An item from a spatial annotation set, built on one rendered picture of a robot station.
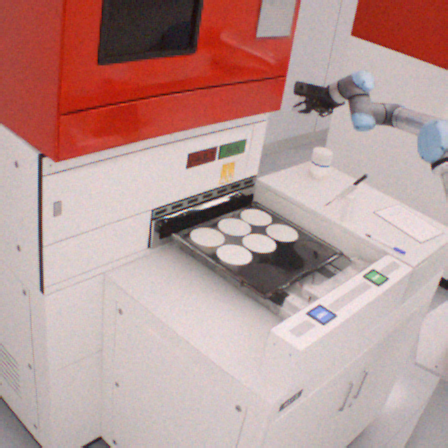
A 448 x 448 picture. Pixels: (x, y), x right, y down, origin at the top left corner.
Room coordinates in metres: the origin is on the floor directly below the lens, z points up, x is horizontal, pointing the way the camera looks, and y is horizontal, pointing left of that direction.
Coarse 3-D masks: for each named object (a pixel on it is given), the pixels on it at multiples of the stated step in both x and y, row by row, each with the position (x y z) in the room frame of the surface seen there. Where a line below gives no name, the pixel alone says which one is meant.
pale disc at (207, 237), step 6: (204, 228) 1.54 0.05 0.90; (192, 234) 1.49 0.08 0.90; (198, 234) 1.50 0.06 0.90; (204, 234) 1.51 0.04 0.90; (210, 234) 1.51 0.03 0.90; (216, 234) 1.52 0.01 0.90; (222, 234) 1.52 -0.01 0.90; (198, 240) 1.47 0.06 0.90; (204, 240) 1.47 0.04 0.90; (210, 240) 1.48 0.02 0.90; (216, 240) 1.48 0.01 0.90; (222, 240) 1.49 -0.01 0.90; (210, 246) 1.45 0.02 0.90
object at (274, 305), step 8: (184, 248) 1.52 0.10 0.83; (192, 256) 1.50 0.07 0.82; (200, 256) 1.48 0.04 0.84; (208, 264) 1.45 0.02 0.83; (216, 272) 1.43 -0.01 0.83; (232, 280) 1.39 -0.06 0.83; (240, 288) 1.37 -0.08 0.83; (248, 288) 1.35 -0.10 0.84; (256, 296) 1.33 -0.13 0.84; (264, 304) 1.31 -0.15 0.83; (272, 304) 1.30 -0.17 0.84; (280, 304) 1.29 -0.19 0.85
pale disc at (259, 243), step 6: (252, 234) 1.55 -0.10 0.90; (258, 234) 1.56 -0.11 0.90; (246, 240) 1.51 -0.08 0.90; (252, 240) 1.52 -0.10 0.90; (258, 240) 1.52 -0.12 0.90; (264, 240) 1.53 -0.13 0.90; (270, 240) 1.54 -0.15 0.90; (246, 246) 1.48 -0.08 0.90; (252, 246) 1.48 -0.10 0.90; (258, 246) 1.49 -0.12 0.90; (264, 246) 1.50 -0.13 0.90; (270, 246) 1.50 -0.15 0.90; (264, 252) 1.46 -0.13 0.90
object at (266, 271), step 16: (256, 208) 1.72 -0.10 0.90; (208, 224) 1.57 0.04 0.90; (272, 224) 1.64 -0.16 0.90; (288, 224) 1.65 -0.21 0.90; (192, 240) 1.46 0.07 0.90; (240, 240) 1.51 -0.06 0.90; (304, 240) 1.57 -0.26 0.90; (256, 256) 1.43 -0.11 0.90; (272, 256) 1.45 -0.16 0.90; (288, 256) 1.46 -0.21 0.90; (304, 256) 1.48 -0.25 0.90; (320, 256) 1.49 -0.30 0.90; (240, 272) 1.34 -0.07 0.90; (256, 272) 1.36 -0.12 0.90; (272, 272) 1.37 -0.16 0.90; (288, 272) 1.38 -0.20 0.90; (272, 288) 1.29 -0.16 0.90
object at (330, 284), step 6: (348, 270) 1.47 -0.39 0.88; (354, 270) 1.48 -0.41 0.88; (336, 276) 1.43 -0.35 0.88; (342, 276) 1.43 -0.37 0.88; (348, 276) 1.44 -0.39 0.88; (324, 282) 1.39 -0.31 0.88; (330, 282) 1.39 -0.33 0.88; (336, 282) 1.40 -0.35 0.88; (342, 282) 1.40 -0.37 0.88; (324, 288) 1.36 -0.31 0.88; (330, 288) 1.36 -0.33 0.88; (306, 300) 1.29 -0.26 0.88; (282, 312) 1.23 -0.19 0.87; (288, 312) 1.22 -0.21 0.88; (282, 318) 1.23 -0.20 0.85
